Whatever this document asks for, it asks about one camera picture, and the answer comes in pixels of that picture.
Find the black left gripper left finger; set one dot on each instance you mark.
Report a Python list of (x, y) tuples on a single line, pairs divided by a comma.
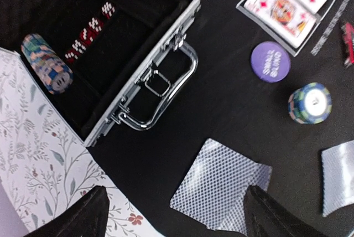
[(87, 217)]

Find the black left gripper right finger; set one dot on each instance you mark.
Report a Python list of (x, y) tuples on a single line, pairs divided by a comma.
[(264, 216)]

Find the blue patterned card deck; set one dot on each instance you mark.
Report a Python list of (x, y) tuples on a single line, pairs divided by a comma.
[(213, 190)]

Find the green poker chip pile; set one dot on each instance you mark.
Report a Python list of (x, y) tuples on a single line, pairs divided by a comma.
[(310, 104)]

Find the long poker chip stack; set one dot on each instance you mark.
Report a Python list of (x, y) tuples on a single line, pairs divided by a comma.
[(50, 69)]

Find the purple small blind button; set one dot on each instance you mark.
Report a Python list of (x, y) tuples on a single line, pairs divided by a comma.
[(270, 62)]

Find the face-up king card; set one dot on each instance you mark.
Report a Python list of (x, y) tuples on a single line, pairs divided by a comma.
[(287, 18)]

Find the red triangle all-in marker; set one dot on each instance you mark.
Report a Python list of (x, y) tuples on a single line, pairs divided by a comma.
[(347, 29)]

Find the black poker mat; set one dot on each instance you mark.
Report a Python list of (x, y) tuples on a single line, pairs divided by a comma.
[(224, 100)]

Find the aluminium poker chip case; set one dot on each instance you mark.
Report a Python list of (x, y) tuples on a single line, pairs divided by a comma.
[(114, 68)]

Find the red dice row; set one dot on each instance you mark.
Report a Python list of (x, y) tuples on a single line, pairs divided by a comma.
[(89, 33)]

